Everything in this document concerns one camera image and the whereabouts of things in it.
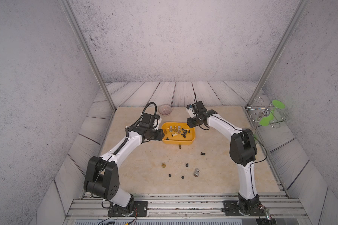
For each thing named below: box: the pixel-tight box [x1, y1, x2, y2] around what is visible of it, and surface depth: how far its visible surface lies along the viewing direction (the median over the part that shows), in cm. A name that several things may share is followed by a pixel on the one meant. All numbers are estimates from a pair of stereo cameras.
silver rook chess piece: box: [193, 167, 201, 178], surface depth 87 cm
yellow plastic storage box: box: [161, 121, 196, 146], surface depth 104 cm
